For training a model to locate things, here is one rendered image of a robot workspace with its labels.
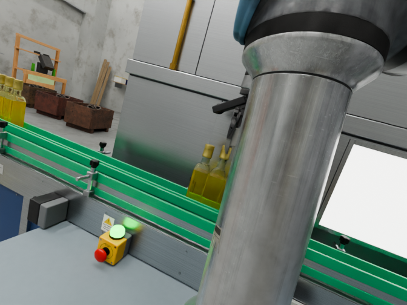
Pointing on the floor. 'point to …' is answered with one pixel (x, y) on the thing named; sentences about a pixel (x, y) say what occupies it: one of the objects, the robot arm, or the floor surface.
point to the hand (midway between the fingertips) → (226, 148)
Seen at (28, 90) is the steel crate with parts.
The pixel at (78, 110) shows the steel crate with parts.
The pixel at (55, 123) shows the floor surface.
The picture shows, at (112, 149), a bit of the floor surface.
